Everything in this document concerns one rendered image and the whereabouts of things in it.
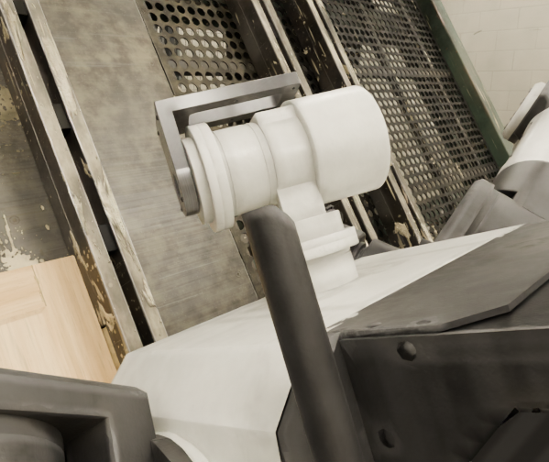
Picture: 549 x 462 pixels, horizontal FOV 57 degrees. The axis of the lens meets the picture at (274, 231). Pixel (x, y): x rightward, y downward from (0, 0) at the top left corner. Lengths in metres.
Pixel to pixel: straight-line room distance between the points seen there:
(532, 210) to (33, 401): 0.40
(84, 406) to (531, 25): 5.87
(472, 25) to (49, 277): 5.78
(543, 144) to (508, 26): 5.50
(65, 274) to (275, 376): 0.58
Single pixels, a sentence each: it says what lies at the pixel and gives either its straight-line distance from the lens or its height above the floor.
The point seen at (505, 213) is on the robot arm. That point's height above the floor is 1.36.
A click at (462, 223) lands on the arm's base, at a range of 0.43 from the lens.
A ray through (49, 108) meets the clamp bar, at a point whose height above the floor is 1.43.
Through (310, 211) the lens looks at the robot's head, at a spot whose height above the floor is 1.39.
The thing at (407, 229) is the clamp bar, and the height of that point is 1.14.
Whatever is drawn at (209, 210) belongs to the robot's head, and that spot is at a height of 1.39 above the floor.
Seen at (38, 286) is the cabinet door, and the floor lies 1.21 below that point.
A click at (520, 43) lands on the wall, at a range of 5.98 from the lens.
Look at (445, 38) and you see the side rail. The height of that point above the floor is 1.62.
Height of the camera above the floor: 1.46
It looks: 16 degrees down
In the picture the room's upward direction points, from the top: straight up
